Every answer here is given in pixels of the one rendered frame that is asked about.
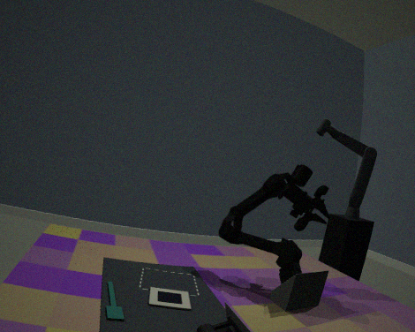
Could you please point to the beige tile with dark rectangle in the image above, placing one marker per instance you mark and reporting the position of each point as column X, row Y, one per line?
column 169, row 298

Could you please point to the small teal trowel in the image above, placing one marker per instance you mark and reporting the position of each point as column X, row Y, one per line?
column 114, row 312

